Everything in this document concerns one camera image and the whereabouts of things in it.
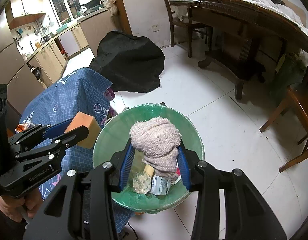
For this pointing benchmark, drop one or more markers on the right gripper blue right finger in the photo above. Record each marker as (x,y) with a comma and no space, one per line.
(248,216)

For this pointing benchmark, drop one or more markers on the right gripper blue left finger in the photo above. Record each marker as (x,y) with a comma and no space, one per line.
(80,206)

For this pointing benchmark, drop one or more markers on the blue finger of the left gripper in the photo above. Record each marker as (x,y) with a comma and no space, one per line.
(53,131)

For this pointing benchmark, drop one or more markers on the white foil pouch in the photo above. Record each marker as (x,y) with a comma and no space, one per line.
(160,186)

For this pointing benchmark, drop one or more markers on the yellow sponge block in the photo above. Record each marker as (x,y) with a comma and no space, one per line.
(85,128)

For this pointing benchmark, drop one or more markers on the orange white snack bag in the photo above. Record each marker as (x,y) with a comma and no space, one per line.
(22,127)

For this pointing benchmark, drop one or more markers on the small wooden block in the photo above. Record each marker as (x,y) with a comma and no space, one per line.
(149,170)

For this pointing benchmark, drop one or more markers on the pink knitted cloth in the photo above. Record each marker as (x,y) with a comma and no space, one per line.
(158,139)

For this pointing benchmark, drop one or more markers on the green lined trash bin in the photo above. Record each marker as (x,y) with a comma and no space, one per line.
(114,137)

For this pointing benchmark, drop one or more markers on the beige kitchen cabinets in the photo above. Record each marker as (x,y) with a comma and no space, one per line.
(53,56)

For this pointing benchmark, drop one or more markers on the kitchen window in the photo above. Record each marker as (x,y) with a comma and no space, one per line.
(66,11)

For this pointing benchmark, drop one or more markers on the person's left hand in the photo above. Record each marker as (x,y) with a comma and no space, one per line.
(9,206)

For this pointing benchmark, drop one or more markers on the grey refrigerator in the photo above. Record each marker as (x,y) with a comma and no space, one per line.
(23,86)

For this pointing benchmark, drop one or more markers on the black cloth covered object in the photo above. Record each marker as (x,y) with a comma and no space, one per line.
(133,64)

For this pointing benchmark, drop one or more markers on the black wok on stove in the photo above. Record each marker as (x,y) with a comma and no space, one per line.
(91,4)

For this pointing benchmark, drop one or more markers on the dark wooden dining table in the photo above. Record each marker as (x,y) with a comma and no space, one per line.
(243,26)

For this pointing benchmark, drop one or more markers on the dark wooden chair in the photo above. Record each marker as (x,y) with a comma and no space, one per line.
(179,16)

